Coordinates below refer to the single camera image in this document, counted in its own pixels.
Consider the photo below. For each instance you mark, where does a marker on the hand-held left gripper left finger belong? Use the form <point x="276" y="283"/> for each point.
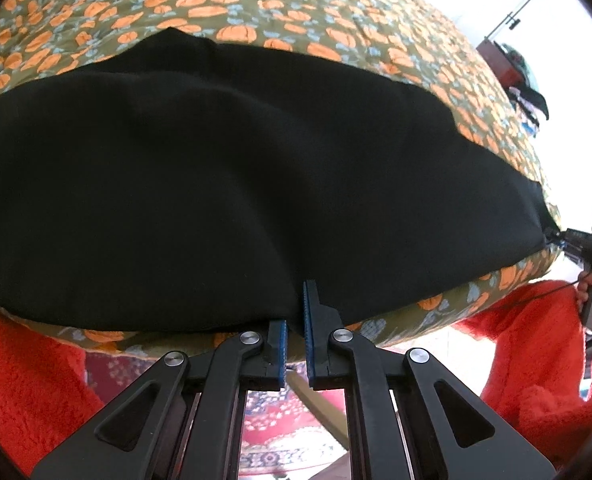
<point x="278" y="355"/>

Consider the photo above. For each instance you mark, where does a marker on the beige cardboard sheet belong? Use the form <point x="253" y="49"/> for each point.
<point x="321" y="410"/>

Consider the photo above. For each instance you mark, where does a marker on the black pants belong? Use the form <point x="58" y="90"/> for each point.
<point x="226" y="160"/>

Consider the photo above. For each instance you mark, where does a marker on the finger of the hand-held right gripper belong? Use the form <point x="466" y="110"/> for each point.
<point x="558" y="238"/>

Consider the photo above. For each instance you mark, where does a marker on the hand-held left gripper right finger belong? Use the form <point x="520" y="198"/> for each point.
<point x="310" y="330"/>

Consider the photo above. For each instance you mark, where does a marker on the pumpkin print blanket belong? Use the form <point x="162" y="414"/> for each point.
<point x="326" y="10"/>

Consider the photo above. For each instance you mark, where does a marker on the dark wooden cabinet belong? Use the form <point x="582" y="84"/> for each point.
<point x="490" y="57"/>

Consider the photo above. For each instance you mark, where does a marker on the pile of clothes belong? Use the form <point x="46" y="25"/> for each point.
<point x="525" y="85"/>

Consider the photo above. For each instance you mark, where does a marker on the patterned pink rug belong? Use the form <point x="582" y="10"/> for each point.
<point x="271" y="425"/>

